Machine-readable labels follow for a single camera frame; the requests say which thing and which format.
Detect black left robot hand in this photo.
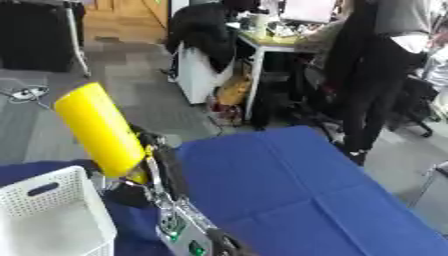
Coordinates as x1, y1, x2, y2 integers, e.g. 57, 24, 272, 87
101, 123, 191, 210

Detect yellow cylinder can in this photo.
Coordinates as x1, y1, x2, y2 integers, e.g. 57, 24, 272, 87
52, 81, 149, 179

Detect white cabinet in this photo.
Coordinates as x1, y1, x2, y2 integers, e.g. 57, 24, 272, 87
173, 42, 238, 105

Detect yellow bag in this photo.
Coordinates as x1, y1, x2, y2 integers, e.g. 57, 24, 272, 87
215, 72, 254, 107

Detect white perforated plastic basket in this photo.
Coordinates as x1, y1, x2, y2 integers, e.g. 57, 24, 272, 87
0, 165, 119, 256

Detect black jacket on chair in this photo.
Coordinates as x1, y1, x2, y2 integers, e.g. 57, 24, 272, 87
164, 2, 242, 74

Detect white desk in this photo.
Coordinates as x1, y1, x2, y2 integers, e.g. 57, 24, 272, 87
234, 19, 312, 122

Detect white power strip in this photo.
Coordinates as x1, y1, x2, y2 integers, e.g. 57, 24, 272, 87
7, 85, 53, 102

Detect person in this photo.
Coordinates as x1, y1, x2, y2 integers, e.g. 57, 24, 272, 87
323, 0, 448, 167

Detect black office chair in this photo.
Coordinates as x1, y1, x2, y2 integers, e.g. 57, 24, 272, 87
386, 75, 447, 138

